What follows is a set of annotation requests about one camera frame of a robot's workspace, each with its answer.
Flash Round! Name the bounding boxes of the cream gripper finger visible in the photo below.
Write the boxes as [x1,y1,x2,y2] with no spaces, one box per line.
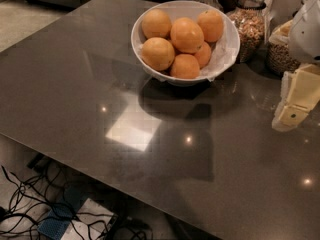
[269,20,292,45]
[272,64,320,132]

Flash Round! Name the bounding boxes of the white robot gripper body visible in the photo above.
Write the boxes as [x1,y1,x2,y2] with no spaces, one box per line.
[289,0,320,64]

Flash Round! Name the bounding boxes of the white paper bowl liner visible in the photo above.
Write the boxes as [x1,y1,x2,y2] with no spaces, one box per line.
[200,15,240,82]

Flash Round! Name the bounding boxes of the white ceramic bowl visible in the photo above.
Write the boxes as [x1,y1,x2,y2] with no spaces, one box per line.
[131,0,240,86]

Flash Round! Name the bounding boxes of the glass jar of cereal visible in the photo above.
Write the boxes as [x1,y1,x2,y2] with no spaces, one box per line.
[266,0,307,75]

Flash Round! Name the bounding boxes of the glass jar of nuts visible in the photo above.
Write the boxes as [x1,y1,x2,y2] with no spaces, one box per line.
[228,0,266,63]

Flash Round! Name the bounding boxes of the white paper on floor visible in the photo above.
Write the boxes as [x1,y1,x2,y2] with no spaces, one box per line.
[60,198,117,240]

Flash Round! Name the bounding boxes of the blue box on floor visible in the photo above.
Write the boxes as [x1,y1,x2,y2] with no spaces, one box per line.
[38,187,87,240]

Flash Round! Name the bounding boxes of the black tangled floor cables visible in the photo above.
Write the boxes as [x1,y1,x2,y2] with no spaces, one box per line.
[0,152,154,240]

